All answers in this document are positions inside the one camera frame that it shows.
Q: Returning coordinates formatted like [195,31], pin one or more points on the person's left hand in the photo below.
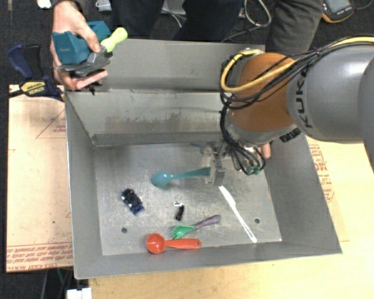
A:
[265,150]

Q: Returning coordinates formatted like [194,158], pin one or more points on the person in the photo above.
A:
[205,8]

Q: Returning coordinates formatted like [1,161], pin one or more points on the white plastic knife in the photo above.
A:
[237,212]

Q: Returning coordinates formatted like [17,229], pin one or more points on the small black cylinder piece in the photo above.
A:
[179,213]

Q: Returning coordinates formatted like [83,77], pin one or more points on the blue toy car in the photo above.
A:
[132,201]

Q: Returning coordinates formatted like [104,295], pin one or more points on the brown cardboard board red print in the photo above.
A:
[37,173]

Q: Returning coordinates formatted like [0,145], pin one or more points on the teal plastic spoon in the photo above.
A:
[162,178]

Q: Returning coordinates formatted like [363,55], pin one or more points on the orange measuring spoon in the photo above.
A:
[156,243]

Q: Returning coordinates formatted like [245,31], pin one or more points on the teal box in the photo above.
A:
[71,47]

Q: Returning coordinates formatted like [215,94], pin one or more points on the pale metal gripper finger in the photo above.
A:
[218,177]

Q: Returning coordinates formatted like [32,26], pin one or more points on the person's right hand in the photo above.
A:
[68,17]

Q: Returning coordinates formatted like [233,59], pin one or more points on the grey metal bin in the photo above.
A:
[162,167]

